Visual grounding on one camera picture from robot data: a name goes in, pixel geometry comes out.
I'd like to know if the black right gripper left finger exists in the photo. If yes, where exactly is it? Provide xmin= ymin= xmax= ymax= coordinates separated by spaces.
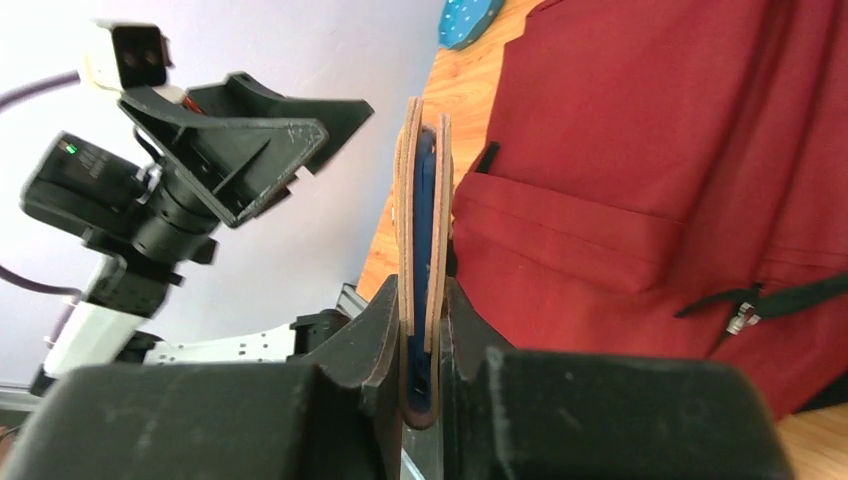
xmin=1 ymin=276 xmax=402 ymax=479

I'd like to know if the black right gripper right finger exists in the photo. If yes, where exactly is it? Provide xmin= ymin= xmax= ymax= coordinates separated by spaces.
xmin=441 ymin=280 xmax=794 ymax=479

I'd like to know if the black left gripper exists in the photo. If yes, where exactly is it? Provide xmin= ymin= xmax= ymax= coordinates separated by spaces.
xmin=118 ymin=72 xmax=374 ymax=265

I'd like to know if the brown leather wallet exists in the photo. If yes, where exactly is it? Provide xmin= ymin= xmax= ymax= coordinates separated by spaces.
xmin=393 ymin=97 xmax=454 ymax=430

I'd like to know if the red backpack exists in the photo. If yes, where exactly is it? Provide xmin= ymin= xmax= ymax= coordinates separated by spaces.
xmin=453 ymin=1 xmax=847 ymax=417

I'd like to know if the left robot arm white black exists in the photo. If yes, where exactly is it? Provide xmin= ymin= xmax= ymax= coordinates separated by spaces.
xmin=21 ymin=73 xmax=373 ymax=395

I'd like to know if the blue polka dot plate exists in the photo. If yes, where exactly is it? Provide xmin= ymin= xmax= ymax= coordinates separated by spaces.
xmin=437 ymin=0 xmax=505 ymax=51

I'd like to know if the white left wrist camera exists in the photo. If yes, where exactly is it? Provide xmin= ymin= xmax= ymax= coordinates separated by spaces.
xmin=78 ymin=19 xmax=173 ymax=93

